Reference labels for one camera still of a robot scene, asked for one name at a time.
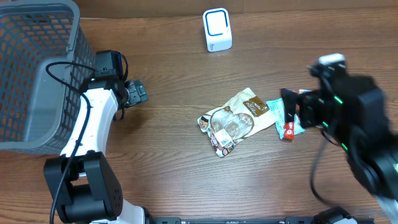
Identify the red snack stick packet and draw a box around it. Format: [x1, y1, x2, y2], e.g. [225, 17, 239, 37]
[284, 113, 295, 140]

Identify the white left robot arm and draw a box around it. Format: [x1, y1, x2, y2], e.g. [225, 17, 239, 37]
[44, 50, 154, 224]

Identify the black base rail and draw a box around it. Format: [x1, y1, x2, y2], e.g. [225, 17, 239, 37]
[147, 217, 315, 224]

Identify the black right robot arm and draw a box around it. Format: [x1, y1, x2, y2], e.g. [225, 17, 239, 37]
[280, 75, 397, 223]

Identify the teal snack packet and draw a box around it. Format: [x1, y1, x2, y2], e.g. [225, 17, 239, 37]
[266, 98, 305, 139]

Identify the brown cookie bag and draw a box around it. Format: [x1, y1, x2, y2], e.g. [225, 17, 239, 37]
[197, 88, 277, 157]

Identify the grey plastic mesh basket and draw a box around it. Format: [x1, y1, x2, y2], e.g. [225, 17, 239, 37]
[1, 1, 95, 154]

